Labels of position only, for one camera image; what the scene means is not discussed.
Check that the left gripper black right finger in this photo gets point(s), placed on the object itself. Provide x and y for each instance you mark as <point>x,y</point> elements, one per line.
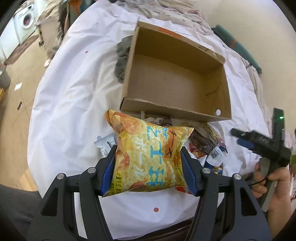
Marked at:
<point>227,209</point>

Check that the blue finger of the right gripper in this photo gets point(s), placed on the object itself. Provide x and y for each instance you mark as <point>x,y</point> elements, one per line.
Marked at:
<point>245,143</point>

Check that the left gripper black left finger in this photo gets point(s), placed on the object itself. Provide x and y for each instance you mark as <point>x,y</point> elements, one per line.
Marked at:
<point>71,210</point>

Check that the yellow cheese snack bag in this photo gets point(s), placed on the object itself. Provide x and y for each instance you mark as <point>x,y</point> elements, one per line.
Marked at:
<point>148,156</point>

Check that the person's right hand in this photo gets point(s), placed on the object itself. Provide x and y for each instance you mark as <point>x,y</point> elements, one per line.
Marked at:
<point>279,211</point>

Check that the dark brown snack packet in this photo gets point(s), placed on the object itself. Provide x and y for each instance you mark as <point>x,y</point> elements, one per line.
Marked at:
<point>205,138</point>

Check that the red snack packet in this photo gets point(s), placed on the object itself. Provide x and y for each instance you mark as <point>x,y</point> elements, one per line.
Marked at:
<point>183,189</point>

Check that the green rolled mat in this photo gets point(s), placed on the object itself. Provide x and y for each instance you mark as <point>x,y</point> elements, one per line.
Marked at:
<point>232,43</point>

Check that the white bed sheet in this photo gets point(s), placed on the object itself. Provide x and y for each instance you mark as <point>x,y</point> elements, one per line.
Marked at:
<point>79,86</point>

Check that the brown cardboard box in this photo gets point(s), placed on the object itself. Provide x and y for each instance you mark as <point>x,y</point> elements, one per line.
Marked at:
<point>170,75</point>

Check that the floral beige blanket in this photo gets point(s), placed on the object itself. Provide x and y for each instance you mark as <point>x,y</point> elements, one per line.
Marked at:
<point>178,12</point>

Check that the grey crumpled cloth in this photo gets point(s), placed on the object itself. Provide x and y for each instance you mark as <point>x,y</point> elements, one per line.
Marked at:
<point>123,49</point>

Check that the white washing machine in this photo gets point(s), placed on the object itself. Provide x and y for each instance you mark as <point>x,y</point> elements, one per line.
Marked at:
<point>24,20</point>

